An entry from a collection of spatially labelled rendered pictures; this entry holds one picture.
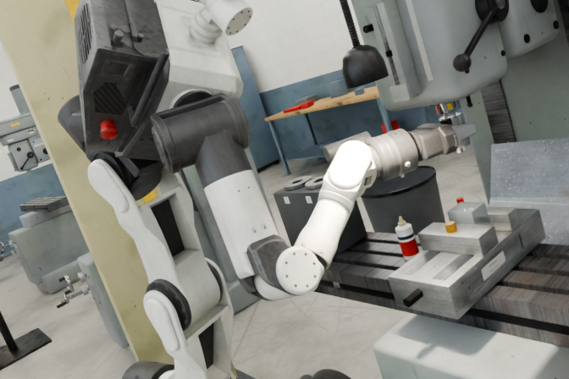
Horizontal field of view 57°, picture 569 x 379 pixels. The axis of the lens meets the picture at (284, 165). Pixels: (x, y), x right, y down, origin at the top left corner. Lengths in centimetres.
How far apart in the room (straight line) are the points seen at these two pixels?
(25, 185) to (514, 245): 907
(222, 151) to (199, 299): 54
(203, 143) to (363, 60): 29
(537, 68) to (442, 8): 50
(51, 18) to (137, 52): 161
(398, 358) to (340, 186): 40
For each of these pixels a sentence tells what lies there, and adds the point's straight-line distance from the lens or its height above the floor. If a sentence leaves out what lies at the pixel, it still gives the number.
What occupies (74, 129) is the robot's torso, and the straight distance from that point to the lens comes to 133.
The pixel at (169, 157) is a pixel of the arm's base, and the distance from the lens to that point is 86.
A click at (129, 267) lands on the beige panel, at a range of 253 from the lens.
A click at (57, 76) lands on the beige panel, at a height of 174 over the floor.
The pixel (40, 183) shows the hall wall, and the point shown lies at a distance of 983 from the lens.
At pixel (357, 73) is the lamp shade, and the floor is 142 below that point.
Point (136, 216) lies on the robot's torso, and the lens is 123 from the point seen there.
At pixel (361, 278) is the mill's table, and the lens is 132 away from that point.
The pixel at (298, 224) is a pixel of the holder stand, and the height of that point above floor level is 102.
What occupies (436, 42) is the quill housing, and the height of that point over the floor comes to 142.
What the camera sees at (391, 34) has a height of 146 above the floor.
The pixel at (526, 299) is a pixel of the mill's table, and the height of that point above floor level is 93.
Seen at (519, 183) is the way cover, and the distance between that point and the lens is 148.
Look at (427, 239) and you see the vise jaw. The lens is 116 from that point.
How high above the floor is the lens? 147
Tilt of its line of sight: 10 degrees down
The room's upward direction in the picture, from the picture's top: 19 degrees counter-clockwise
